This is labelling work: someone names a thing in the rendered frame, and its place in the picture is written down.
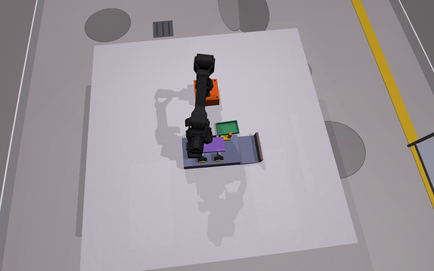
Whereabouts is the yellow wedge chock with orange handle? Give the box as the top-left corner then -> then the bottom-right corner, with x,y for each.
220,132 -> 232,141

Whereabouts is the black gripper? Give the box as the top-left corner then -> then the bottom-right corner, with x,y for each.
185,118 -> 202,158

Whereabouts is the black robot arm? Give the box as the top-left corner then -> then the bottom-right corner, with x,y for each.
188,54 -> 215,154

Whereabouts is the green tray floor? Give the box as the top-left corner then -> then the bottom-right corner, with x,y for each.
217,122 -> 238,134

